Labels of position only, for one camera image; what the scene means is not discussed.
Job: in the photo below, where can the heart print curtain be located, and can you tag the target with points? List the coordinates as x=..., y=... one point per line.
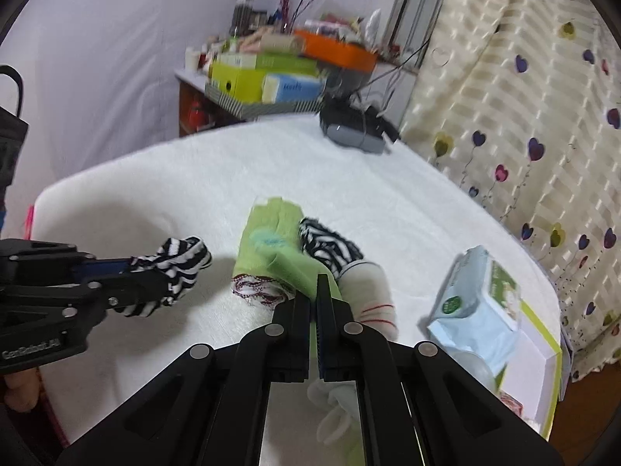
x=509, y=82

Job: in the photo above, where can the wet wipes pack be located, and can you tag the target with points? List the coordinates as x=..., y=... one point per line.
x=465, y=310

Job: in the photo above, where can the black bag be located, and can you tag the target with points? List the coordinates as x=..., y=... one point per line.
x=12, y=141

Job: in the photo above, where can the grey patterned tray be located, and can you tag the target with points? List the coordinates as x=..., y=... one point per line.
x=271, y=109

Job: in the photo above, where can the blue tissue box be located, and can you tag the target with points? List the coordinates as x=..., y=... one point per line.
x=291, y=88

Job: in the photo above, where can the dark glass jar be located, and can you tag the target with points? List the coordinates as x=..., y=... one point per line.
x=244, y=14

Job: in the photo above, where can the pink candy packet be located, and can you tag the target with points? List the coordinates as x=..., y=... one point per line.
x=512, y=403

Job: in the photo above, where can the person's left hand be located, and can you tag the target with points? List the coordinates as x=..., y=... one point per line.
x=22, y=391

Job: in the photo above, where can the flat green box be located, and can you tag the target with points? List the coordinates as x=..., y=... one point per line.
x=281, y=62

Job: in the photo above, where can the red bottle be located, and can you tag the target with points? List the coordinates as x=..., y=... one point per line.
x=196, y=116

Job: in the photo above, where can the beige paper roll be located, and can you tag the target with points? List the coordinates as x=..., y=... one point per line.
x=284, y=43

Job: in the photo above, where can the orange tray with clutter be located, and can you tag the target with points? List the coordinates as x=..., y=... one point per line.
x=339, y=24

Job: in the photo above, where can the small white cup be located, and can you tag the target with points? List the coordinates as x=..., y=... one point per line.
x=192, y=58

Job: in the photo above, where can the black grey headset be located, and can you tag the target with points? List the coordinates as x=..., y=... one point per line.
x=349, y=133

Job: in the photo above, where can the dark wooden side table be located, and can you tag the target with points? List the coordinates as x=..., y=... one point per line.
x=218, y=116

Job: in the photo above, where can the window frame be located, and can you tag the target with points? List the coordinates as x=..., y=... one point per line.
x=412, y=19

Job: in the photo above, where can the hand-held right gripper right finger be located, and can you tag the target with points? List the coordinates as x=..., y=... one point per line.
x=330, y=349

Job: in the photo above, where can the red white patterned sock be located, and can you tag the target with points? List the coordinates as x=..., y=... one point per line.
x=257, y=291

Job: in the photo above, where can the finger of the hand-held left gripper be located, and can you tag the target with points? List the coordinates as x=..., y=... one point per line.
x=106, y=267
x=121, y=291

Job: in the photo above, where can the cream striped sock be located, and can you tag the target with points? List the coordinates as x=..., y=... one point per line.
x=368, y=296

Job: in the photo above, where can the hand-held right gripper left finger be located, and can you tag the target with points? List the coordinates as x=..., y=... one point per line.
x=303, y=349

